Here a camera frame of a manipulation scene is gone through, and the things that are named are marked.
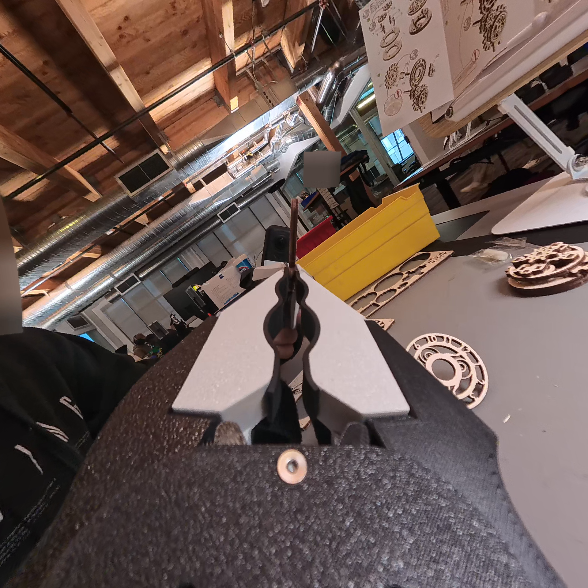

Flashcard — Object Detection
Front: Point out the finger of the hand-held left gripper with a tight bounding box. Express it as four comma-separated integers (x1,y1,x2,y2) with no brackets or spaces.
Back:
252,260,299,282

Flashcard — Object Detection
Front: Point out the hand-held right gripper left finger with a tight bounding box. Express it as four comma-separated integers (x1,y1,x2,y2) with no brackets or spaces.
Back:
172,266,290,445

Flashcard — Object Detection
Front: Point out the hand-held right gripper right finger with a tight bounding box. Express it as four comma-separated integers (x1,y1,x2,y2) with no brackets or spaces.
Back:
293,266,410,445

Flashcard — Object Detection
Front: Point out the round wooden clock dial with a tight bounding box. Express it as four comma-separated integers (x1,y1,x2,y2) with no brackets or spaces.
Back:
406,333,489,410

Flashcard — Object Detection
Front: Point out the grey desk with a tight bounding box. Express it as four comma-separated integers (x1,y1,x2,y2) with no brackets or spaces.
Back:
317,174,588,588

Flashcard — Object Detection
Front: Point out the red storage tote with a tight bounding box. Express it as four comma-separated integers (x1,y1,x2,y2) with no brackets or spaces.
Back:
296,215,336,248

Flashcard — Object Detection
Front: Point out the wooden sheet with oval holes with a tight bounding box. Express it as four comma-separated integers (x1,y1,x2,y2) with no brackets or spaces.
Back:
345,250,455,319

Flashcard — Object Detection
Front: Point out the yellow plastic bin stack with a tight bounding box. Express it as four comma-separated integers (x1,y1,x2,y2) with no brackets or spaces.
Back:
296,183,441,302

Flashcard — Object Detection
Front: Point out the ceiling air vent grille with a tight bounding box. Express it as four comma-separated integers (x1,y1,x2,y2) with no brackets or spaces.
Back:
114,148,174,197

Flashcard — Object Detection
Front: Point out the long wooden table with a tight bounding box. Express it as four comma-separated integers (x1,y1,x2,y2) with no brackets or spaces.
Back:
392,123,588,207

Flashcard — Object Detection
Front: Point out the person's black printed sweater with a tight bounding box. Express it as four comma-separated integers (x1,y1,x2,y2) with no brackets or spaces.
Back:
0,327,154,579

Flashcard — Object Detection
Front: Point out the black ceiling pipe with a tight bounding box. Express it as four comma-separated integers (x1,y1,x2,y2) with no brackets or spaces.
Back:
0,0,324,200

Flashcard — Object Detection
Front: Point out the small clear plastic bag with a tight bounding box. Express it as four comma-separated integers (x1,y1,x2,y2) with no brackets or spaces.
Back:
472,236,527,264

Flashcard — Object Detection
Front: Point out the assembled wooden gear mechanism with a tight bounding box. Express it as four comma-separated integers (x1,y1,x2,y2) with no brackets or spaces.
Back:
505,242,588,297

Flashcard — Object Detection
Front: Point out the printed instruction sheet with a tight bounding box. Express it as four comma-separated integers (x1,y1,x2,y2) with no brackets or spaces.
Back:
357,0,588,130

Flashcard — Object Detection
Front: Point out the wooden book stand white base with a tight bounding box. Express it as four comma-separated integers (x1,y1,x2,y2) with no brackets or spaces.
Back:
419,39,588,236

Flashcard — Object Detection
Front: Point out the silver ventilation duct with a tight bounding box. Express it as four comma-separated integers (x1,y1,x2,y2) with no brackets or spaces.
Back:
16,60,354,329

